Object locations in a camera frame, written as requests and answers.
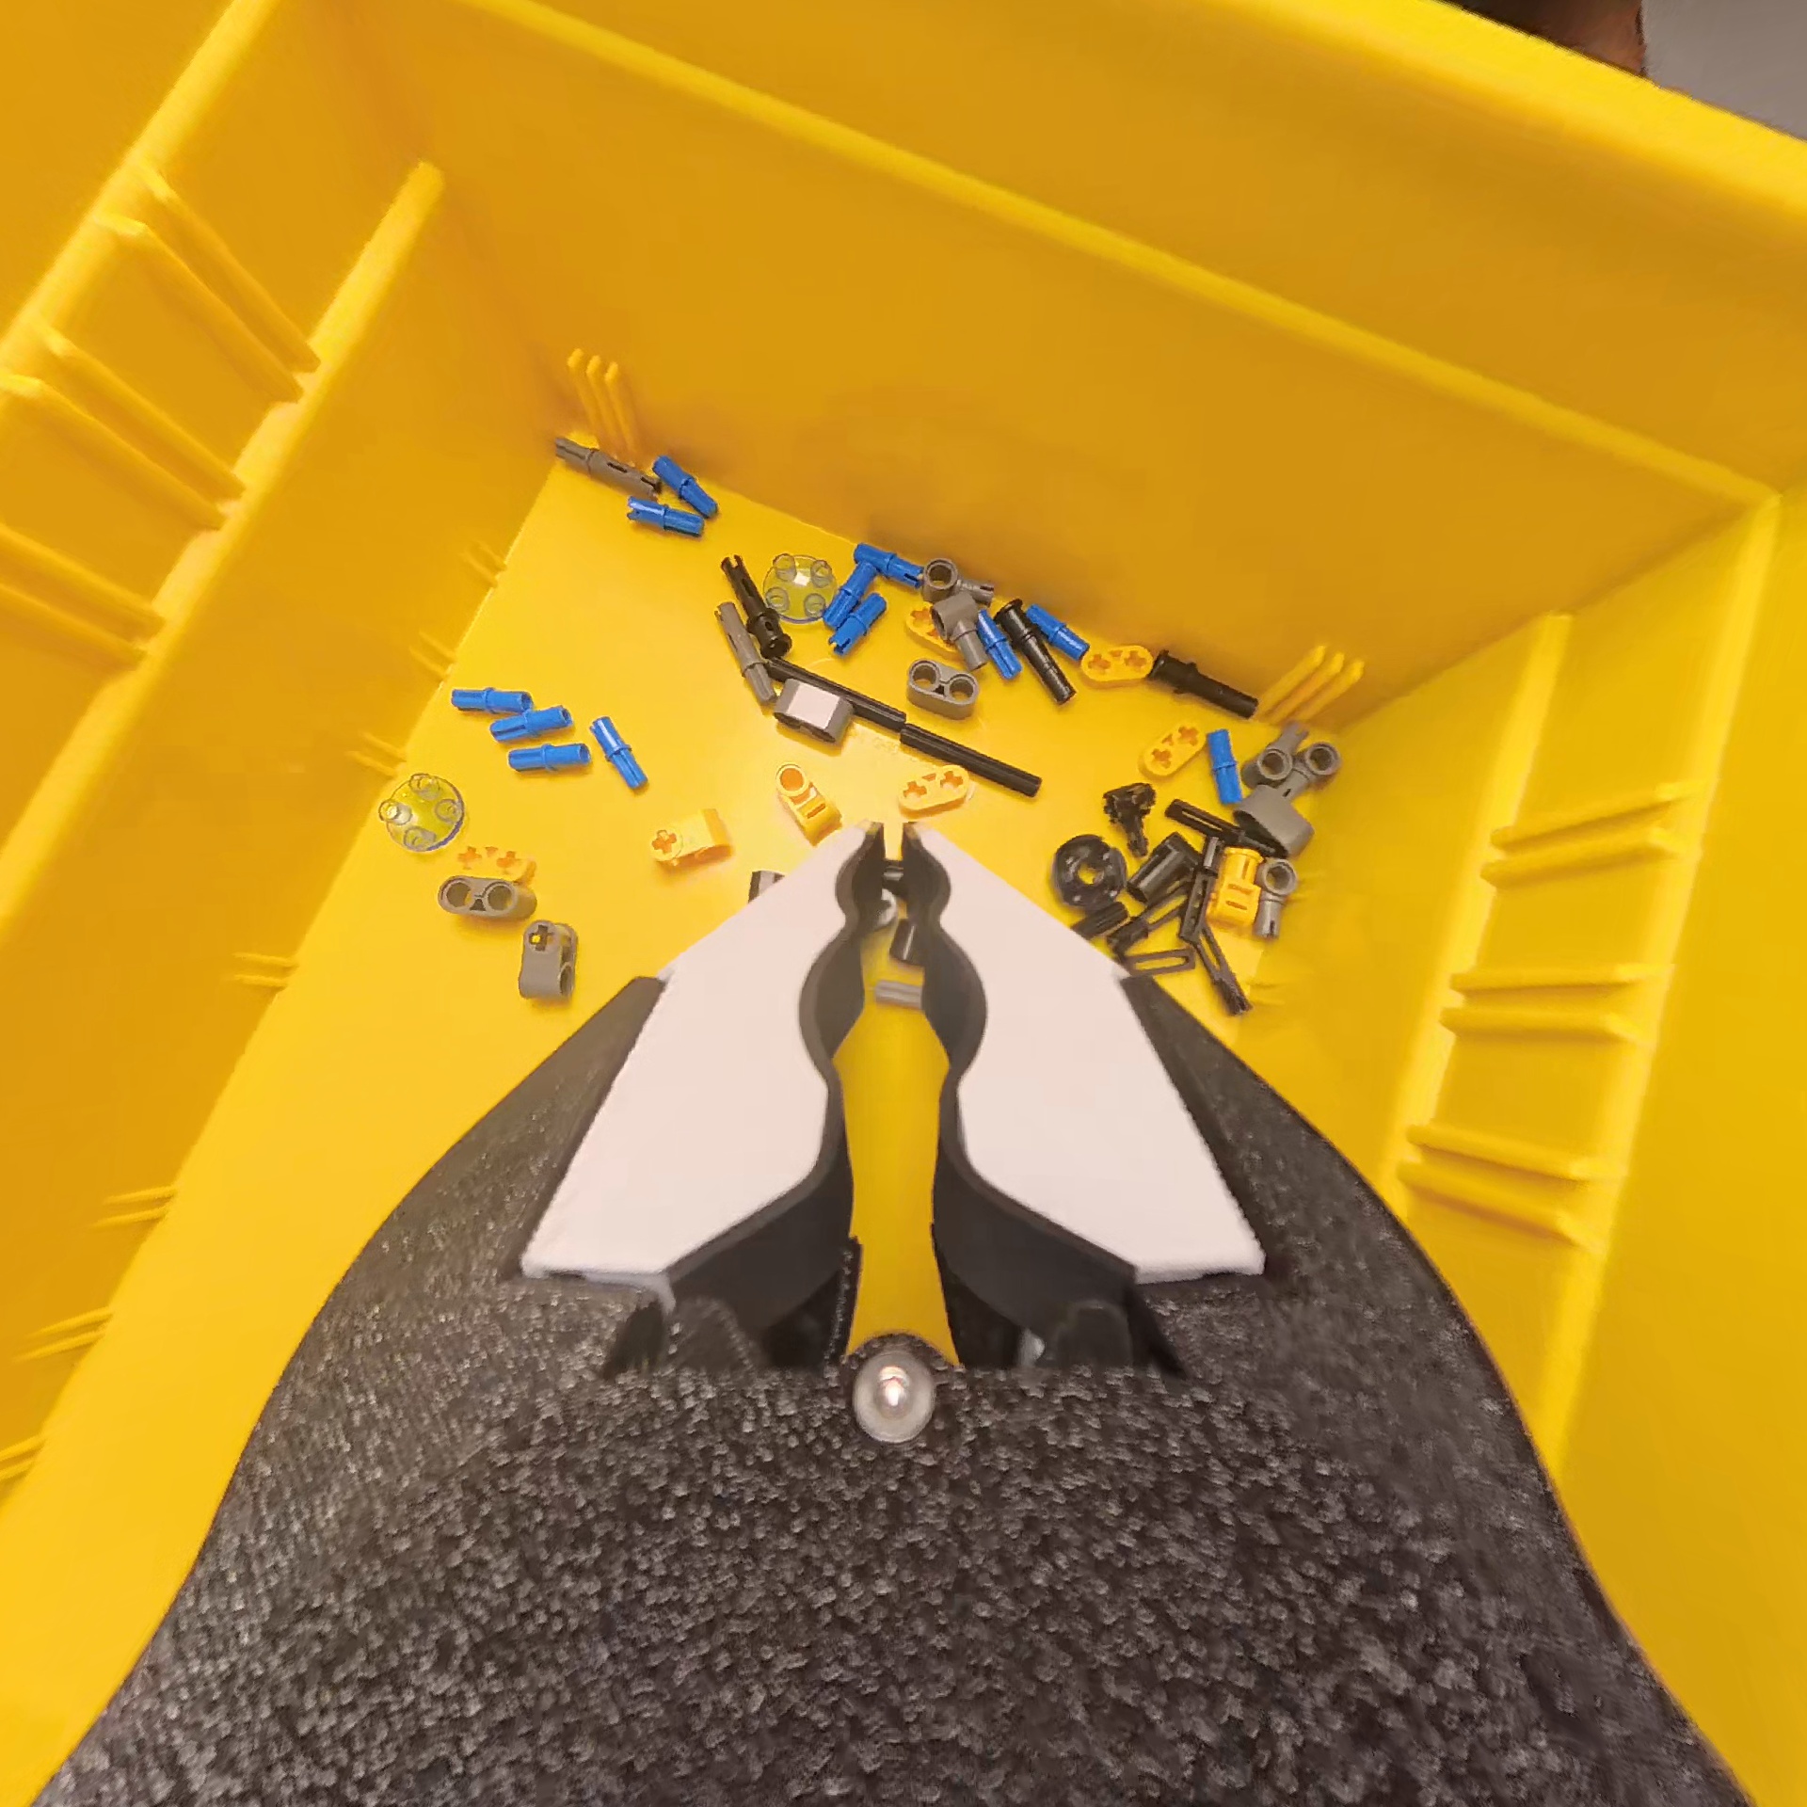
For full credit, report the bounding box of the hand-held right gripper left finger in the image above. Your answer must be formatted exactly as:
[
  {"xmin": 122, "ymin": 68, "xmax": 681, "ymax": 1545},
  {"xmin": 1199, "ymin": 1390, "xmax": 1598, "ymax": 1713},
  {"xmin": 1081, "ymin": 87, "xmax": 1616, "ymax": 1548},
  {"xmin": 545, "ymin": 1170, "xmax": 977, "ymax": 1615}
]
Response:
[{"xmin": 523, "ymin": 826, "xmax": 871, "ymax": 1301}]

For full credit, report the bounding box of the pile of blue black pins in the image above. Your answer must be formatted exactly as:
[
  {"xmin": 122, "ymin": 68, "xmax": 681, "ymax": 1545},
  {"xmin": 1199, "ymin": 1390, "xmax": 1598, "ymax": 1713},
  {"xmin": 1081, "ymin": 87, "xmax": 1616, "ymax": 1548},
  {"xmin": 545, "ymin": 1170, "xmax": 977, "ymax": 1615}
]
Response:
[{"xmin": 376, "ymin": 431, "xmax": 1347, "ymax": 1018}]

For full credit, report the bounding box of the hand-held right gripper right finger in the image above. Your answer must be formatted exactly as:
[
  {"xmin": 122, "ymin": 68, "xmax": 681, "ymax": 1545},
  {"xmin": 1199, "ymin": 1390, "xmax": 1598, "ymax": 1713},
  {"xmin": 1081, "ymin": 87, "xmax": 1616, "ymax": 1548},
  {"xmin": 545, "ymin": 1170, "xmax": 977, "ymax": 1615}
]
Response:
[{"xmin": 918, "ymin": 829, "xmax": 1268, "ymax": 1294}]

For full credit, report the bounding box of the yellow plastic bin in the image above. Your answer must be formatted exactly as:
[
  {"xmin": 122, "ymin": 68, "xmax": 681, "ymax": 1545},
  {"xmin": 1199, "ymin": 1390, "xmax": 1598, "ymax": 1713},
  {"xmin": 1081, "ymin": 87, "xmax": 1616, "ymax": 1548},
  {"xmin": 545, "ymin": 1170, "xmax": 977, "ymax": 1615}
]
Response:
[{"xmin": 0, "ymin": 0, "xmax": 1807, "ymax": 1807}]

